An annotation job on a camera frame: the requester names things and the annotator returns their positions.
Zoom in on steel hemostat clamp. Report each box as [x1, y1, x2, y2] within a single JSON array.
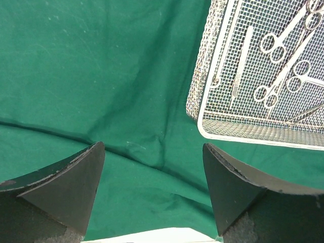
[[286, 60, 323, 93]]

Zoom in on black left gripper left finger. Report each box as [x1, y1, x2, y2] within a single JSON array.
[[1, 142, 105, 242]]

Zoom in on metal mesh instrument tray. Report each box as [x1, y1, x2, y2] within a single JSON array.
[[186, 1, 323, 150]]

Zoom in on green surgical cloth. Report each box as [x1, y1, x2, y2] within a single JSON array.
[[1, 1, 323, 242]]

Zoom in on steel surgical scissors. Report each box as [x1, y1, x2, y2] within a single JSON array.
[[259, 1, 323, 64]]

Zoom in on steel forceps long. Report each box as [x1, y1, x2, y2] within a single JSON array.
[[253, 10, 323, 108]]

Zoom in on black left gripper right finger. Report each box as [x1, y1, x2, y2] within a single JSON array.
[[202, 143, 323, 242]]

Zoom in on steel scalpel handle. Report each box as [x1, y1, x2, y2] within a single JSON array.
[[229, 26, 254, 109]]

